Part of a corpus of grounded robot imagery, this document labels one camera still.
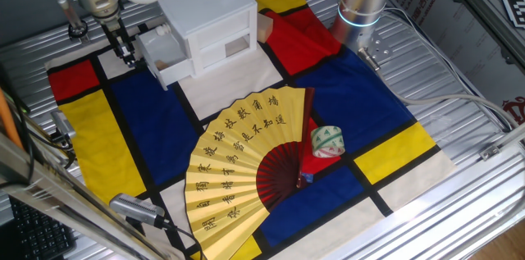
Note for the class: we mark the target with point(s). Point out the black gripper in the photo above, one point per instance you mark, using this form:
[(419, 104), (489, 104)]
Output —
[(115, 32)]

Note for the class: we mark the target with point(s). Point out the white plastic drawer cabinet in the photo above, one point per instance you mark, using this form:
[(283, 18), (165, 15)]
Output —
[(205, 1)]

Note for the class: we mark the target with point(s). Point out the small wooden piece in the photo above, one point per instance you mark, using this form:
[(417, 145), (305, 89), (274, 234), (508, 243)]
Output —
[(162, 65)]

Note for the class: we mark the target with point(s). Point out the colour block tablecloth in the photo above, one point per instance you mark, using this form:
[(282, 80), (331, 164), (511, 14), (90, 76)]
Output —
[(156, 129)]

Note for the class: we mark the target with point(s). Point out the orange rod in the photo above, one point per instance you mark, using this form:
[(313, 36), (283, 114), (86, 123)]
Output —
[(8, 120)]

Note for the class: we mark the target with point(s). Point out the tan wooden block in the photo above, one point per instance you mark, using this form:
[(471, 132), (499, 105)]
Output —
[(264, 28)]

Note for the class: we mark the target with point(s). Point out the yellow paper folding fan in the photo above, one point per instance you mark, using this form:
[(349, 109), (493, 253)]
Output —
[(229, 161)]

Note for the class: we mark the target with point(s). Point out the black keyboard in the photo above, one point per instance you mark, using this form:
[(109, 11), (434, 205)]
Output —
[(41, 235)]

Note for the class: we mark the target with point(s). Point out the green printed tape roll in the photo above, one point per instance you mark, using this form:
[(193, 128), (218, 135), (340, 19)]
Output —
[(328, 139)]

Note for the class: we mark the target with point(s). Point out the small blue cube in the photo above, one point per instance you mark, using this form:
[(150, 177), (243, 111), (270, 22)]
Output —
[(307, 178)]

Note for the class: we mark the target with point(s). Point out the printed dark panel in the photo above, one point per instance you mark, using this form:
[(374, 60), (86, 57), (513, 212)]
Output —
[(463, 26)]

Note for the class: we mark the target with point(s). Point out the black white fiducial marker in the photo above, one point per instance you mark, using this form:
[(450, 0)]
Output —
[(517, 7)]

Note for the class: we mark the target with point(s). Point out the camera stand pole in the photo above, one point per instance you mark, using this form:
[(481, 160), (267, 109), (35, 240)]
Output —
[(72, 17)]

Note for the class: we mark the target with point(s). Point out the grey mounted camera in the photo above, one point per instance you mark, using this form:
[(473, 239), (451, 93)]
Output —
[(61, 122)]

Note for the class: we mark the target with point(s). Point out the aluminium frame bar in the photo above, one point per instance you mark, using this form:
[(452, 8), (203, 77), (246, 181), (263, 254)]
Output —
[(61, 198)]

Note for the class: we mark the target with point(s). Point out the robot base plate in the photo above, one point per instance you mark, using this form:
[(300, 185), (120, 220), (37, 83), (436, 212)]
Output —
[(379, 46)]

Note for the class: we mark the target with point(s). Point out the metal bracket with rail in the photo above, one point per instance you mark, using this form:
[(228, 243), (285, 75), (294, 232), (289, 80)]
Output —
[(490, 152)]

